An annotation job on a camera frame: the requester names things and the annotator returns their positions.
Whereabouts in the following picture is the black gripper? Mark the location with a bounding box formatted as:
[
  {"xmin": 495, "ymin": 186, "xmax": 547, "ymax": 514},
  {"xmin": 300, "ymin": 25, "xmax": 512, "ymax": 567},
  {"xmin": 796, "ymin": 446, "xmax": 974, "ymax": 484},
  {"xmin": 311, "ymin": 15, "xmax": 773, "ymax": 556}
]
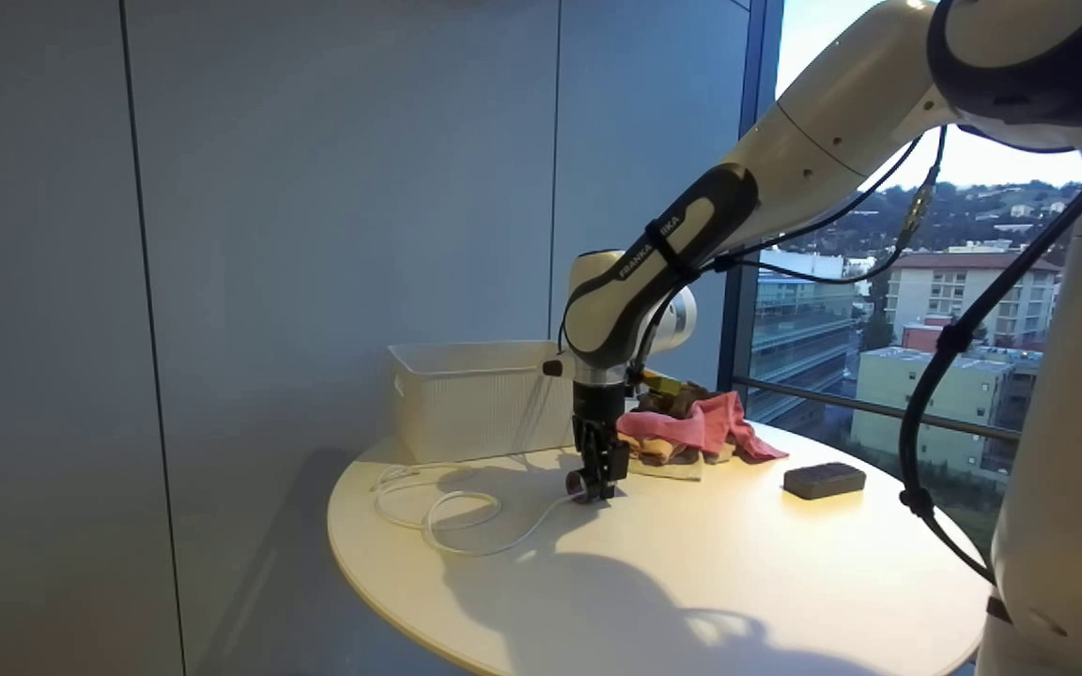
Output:
[{"xmin": 563, "ymin": 378, "xmax": 636, "ymax": 507}]

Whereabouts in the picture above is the beige mesh cloth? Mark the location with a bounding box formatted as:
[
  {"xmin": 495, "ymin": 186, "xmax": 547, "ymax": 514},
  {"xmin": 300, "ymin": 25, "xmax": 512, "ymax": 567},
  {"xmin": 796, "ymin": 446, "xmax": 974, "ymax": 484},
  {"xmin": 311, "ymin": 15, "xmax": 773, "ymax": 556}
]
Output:
[{"xmin": 619, "ymin": 446, "xmax": 710, "ymax": 489}]

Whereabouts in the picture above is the dark brown cloth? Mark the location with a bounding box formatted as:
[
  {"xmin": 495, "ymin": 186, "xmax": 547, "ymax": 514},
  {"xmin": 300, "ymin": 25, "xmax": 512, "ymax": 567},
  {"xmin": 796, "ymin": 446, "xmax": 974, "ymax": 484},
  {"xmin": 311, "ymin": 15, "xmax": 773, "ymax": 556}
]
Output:
[{"xmin": 636, "ymin": 373, "xmax": 713, "ymax": 424}]

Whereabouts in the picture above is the pink cloth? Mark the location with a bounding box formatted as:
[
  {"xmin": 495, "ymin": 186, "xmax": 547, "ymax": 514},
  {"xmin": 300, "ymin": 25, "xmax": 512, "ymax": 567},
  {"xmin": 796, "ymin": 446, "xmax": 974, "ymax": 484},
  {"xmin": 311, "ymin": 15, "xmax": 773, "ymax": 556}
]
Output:
[{"xmin": 611, "ymin": 387, "xmax": 791, "ymax": 468}]

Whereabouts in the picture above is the white plastic storage bin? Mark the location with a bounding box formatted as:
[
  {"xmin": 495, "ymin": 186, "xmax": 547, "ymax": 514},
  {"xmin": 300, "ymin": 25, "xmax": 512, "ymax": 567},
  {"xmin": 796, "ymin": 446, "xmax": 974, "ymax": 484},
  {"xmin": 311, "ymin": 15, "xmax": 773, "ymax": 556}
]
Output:
[{"xmin": 381, "ymin": 337, "xmax": 583, "ymax": 468}]

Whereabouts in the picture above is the black rectangular block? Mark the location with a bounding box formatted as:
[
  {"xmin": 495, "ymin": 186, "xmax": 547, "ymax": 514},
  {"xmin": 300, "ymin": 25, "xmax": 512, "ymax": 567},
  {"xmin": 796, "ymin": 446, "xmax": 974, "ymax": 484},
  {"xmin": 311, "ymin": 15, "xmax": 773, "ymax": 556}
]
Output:
[{"xmin": 777, "ymin": 457, "xmax": 871, "ymax": 502}]

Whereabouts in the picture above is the blue window frame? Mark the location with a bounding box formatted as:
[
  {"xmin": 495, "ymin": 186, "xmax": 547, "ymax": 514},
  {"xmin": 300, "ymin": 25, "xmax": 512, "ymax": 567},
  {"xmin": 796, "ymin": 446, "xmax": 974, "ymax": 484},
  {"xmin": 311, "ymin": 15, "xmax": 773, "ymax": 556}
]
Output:
[{"xmin": 710, "ymin": 0, "xmax": 788, "ymax": 395}]

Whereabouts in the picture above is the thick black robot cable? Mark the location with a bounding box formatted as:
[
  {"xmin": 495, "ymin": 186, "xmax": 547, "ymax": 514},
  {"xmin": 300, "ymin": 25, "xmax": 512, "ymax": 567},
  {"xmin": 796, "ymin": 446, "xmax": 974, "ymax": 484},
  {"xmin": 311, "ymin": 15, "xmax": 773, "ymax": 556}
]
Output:
[{"xmin": 894, "ymin": 114, "xmax": 1082, "ymax": 593}]

